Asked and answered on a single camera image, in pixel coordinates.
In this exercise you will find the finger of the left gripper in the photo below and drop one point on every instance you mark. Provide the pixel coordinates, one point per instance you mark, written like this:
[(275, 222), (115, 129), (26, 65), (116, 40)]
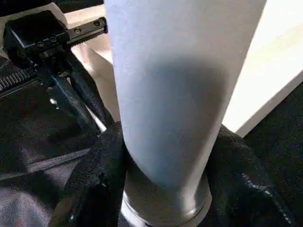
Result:
[(92, 97)]

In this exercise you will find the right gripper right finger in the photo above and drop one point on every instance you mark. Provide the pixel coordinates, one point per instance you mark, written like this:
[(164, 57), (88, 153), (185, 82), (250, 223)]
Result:
[(248, 184)]

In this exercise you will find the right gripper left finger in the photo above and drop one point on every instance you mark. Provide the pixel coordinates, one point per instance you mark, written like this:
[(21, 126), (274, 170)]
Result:
[(94, 184)]

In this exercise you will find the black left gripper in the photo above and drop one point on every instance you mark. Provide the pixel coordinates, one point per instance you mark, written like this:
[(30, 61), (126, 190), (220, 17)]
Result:
[(35, 35)]

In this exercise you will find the white plastic table leg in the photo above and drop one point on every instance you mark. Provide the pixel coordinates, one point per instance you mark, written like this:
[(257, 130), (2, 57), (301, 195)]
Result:
[(177, 82)]

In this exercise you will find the white plastic table top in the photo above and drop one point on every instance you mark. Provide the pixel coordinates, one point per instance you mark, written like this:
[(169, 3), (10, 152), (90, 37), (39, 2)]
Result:
[(272, 59)]

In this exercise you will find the black mat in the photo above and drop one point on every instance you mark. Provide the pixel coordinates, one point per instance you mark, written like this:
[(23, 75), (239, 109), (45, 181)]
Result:
[(35, 142)]

